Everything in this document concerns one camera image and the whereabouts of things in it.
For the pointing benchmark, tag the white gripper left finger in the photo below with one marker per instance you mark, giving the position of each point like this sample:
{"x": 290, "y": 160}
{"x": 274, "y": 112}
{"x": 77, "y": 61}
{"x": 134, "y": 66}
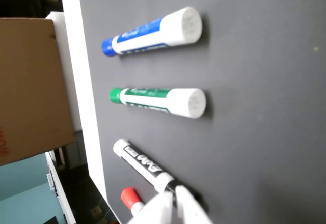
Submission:
{"x": 158, "y": 211}

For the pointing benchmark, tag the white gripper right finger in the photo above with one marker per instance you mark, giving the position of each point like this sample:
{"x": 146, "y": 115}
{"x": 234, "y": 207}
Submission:
{"x": 189, "y": 208}

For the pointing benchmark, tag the black dry erase marker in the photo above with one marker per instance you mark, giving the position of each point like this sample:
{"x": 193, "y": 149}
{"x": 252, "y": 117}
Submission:
{"x": 142, "y": 161}

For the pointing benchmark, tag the red dry erase marker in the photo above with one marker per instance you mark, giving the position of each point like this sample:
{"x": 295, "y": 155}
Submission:
{"x": 130, "y": 197}

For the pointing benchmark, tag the green dry erase marker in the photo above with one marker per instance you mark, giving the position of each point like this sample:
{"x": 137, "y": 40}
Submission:
{"x": 152, "y": 100}

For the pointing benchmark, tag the blue dry erase marker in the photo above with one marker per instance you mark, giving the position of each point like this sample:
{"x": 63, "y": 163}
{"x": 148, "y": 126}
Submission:
{"x": 145, "y": 37}

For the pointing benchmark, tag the white panel with label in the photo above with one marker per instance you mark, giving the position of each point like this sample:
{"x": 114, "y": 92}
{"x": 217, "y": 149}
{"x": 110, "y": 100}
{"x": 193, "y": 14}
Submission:
{"x": 59, "y": 191}

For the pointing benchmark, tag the grey rubber mat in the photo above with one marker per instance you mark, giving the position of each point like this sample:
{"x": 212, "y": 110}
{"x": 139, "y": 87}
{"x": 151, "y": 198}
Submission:
{"x": 254, "y": 107}

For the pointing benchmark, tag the brown cardboard box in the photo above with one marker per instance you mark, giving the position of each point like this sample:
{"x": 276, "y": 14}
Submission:
{"x": 30, "y": 81}

